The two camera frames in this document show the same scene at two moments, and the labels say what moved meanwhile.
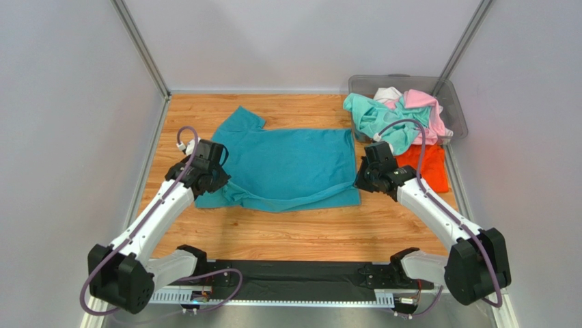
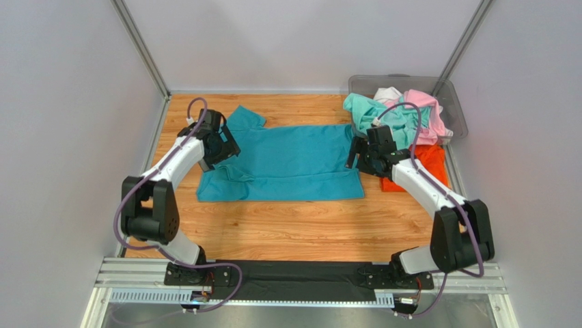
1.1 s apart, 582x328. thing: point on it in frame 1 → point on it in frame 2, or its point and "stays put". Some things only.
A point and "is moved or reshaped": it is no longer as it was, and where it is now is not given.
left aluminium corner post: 144,51 stays put
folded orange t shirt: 434,173 stays put
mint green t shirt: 371,117 stays put
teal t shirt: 283,170 is moved or reshaped
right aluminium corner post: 463,45 stays put
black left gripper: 223,180 → 229,147
